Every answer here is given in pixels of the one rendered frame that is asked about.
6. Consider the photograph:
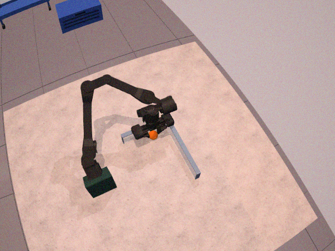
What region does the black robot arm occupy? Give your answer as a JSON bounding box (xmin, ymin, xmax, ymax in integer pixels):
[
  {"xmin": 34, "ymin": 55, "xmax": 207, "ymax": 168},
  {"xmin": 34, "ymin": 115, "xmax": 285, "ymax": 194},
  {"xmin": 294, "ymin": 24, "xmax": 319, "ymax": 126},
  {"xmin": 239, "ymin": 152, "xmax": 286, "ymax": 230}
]
[{"xmin": 80, "ymin": 74, "xmax": 177, "ymax": 180}]

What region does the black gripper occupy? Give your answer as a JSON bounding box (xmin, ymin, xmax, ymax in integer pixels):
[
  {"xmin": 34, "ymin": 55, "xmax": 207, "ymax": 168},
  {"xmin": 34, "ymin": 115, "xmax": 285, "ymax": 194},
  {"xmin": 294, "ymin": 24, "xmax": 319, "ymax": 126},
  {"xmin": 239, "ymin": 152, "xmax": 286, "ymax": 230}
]
[{"xmin": 131, "ymin": 113, "xmax": 174, "ymax": 140}]

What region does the clear low corner wall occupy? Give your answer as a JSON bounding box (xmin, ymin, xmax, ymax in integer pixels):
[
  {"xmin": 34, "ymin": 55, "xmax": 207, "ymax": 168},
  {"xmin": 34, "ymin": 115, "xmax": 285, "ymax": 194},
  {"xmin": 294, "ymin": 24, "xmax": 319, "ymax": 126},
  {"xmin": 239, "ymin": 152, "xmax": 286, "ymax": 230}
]
[{"xmin": 123, "ymin": 127, "xmax": 196, "ymax": 179}]

